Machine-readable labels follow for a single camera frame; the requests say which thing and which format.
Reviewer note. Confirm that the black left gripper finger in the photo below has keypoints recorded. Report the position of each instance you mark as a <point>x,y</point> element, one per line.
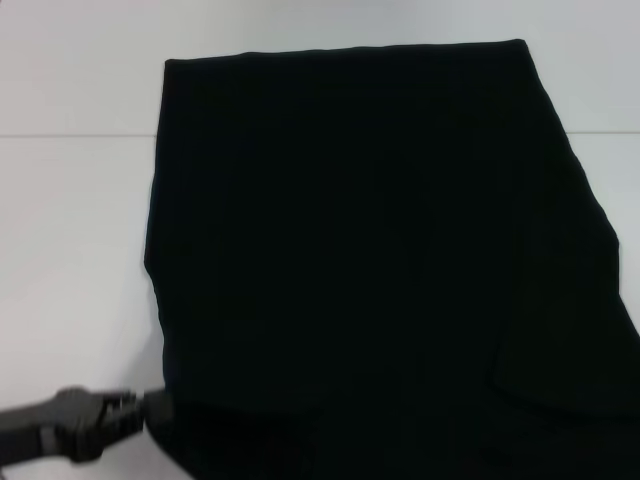
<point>157,407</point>

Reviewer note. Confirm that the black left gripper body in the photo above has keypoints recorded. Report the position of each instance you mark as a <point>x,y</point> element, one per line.
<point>60,425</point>

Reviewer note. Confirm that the black shirt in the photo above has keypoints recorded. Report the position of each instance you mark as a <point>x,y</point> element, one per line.
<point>375,225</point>

